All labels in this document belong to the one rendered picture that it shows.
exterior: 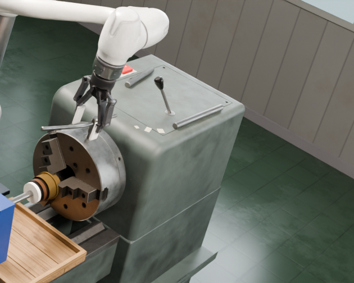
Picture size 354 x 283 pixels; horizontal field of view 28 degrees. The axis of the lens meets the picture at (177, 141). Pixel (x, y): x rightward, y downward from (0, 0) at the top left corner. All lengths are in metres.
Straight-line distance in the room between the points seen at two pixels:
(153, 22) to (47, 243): 0.81
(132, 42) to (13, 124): 2.73
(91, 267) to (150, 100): 0.63
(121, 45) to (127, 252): 0.83
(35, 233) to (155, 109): 0.60
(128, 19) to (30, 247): 0.83
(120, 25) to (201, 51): 3.61
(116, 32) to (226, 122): 0.78
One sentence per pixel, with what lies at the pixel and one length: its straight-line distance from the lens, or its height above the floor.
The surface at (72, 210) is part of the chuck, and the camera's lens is 2.40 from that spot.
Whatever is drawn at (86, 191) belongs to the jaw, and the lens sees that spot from 2.26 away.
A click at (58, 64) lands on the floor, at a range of 5.56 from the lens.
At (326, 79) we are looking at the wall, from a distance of 5.09.
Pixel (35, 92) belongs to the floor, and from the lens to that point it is 5.10.
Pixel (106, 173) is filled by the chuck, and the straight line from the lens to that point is 2.28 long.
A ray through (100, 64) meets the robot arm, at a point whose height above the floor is 1.54.
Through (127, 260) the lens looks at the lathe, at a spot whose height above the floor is 0.78.
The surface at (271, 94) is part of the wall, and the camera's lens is 5.32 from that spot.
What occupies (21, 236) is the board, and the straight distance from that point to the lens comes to 2.41.
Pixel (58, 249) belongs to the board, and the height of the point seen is 0.89.
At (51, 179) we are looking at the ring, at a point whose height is 1.12.
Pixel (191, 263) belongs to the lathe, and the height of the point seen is 0.54.
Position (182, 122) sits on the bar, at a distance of 2.44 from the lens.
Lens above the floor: 2.43
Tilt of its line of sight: 30 degrees down
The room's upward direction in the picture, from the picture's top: 16 degrees clockwise
